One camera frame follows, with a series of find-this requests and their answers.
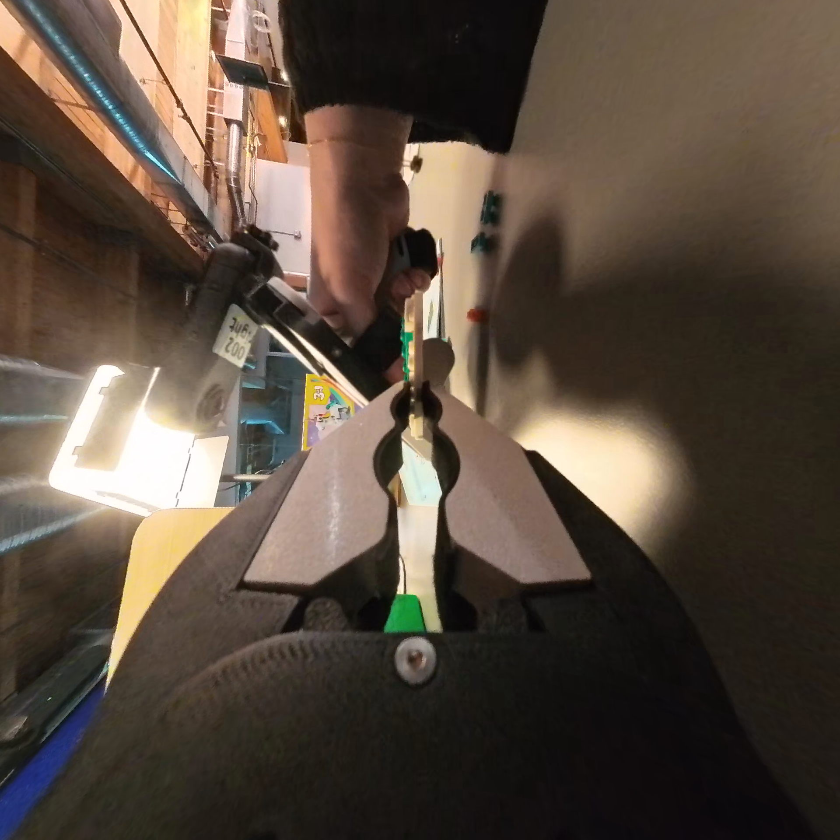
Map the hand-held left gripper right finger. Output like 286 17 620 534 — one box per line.
423 382 595 618

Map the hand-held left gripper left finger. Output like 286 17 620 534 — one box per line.
243 382 404 621

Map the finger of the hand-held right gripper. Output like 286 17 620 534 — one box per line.
422 338 456 395
266 276 370 403

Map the colourful lego box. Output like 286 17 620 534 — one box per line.
301 373 359 454

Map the person's right hand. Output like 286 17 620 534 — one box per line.
306 107 435 350

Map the open instruction booklet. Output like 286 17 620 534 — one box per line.
399 239 455 508

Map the green plastic bin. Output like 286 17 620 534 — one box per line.
383 592 429 635

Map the bright white lamp panel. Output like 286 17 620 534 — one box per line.
49 364 231 517

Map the wooden side table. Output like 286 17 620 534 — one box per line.
105 505 238 691

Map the ribbed metal duct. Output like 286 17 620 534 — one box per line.
10 0 227 253

